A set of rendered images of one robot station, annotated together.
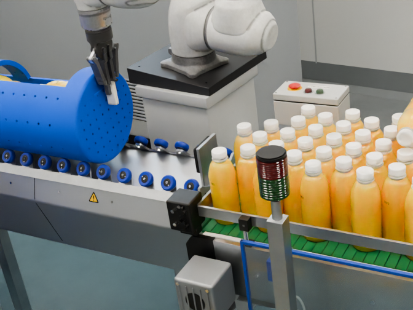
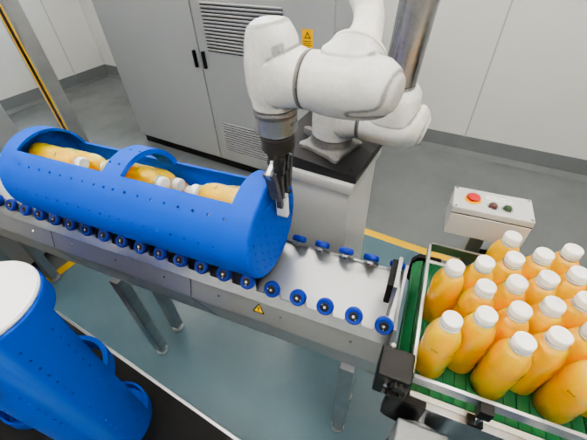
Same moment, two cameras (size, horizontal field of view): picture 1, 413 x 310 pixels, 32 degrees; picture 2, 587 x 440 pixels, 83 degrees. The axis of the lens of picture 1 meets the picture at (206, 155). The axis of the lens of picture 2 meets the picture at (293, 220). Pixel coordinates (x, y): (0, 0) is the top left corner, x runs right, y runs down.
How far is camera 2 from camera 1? 1.38 m
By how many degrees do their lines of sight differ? 16
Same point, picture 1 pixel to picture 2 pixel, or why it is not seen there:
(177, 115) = (315, 194)
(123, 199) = (294, 318)
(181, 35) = (329, 121)
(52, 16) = (176, 74)
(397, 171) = not seen: outside the picture
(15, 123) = (168, 237)
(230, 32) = (389, 126)
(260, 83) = not seen: hidden behind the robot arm
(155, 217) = (332, 341)
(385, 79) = not seen: hidden behind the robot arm
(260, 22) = (423, 117)
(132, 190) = (307, 312)
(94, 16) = (280, 122)
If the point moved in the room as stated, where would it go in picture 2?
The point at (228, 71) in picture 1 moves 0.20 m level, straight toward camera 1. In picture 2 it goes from (365, 156) to (383, 188)
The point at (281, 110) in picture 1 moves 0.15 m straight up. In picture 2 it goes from (457, 222) to (474, 178)
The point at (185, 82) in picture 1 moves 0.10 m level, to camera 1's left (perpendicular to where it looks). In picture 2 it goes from (330, 168) to (303, 171)
